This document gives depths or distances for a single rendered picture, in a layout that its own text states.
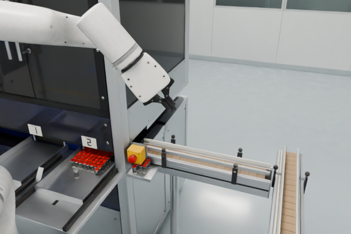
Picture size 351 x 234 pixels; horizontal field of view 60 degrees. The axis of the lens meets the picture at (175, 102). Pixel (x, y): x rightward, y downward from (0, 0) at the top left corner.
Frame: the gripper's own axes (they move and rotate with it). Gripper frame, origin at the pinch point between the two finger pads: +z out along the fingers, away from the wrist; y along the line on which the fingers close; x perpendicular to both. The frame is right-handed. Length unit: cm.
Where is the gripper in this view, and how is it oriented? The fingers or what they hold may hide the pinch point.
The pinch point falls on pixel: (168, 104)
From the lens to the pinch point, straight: 84.3
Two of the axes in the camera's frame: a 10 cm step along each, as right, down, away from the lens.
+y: 7.7, -6.3, -1.0
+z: 6.2, 7.1, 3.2
